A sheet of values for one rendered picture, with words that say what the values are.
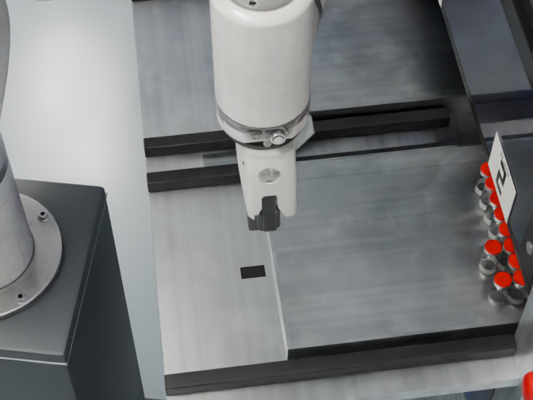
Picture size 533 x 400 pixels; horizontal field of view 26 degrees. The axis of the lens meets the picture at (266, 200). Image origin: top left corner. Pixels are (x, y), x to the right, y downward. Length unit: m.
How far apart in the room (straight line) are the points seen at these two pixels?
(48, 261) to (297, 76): 0.57
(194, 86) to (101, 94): 1.19
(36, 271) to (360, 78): 0.51
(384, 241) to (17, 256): 0.44
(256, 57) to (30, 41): 1.99
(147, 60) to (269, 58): 0.69
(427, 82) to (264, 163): 0.59
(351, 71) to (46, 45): 1.40
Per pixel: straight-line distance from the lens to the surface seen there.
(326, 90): 1.56
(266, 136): 1.01
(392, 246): 1.42
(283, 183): 1.05
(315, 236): 1.42
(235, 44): 0.92
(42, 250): 1.45
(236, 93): 0.97
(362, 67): 1.59
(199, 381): 1.30
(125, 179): 2.58
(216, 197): 1.46
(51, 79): 2.80
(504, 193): 1.32
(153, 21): 1.66
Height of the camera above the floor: 2.06
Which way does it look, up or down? 54 degrees down
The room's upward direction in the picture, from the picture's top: straight up
